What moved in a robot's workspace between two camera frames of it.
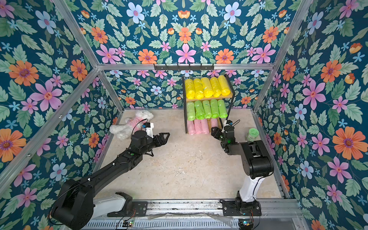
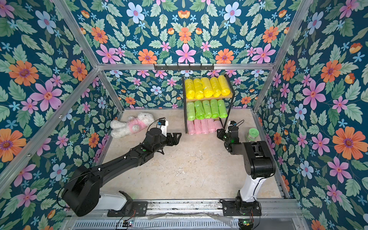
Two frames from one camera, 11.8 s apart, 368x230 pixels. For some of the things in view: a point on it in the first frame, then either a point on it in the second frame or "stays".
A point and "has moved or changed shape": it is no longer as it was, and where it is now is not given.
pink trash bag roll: x=204 y=126 stays
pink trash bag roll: x=191 y=127 stays
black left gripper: x=162 y=141 -> x=175 y=141
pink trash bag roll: x=214 y=122 has moved or changed shape
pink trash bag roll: x=198 y=126 stays
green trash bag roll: x=207 y=109 stays
